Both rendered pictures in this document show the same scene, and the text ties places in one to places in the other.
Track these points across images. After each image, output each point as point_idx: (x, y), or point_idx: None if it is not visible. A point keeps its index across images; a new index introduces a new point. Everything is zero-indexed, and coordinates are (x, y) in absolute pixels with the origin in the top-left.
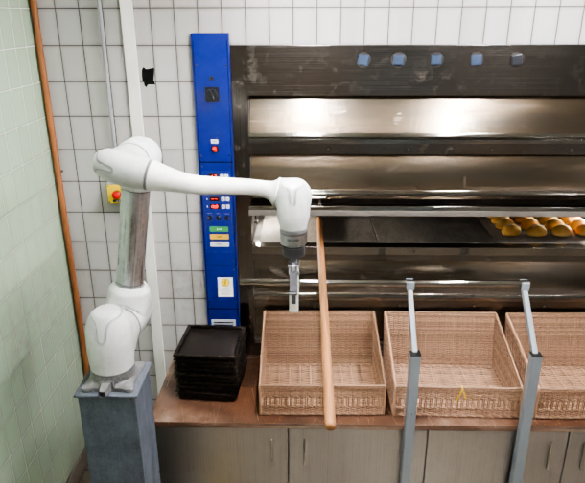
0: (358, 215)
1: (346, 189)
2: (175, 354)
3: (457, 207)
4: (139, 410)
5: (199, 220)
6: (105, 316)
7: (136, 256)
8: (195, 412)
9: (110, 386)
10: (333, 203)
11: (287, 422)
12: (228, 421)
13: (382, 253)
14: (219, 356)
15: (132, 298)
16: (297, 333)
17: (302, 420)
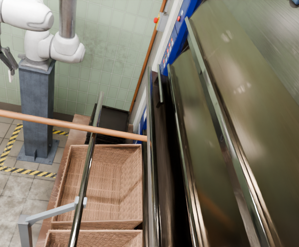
0: (147, 134)
1: (181, 117)
2: (96, 104)
3: (155, 238)
4: (23, 78)
5: None
6: None
7: (59, 16)
8: (78, 130)
9: (23, 58)
10: None
11: (58, 171)
12: (66, 143)
13: None
14: (89, 120)
15: (55, 37)
16: (132, 173)
17: (58, 180)
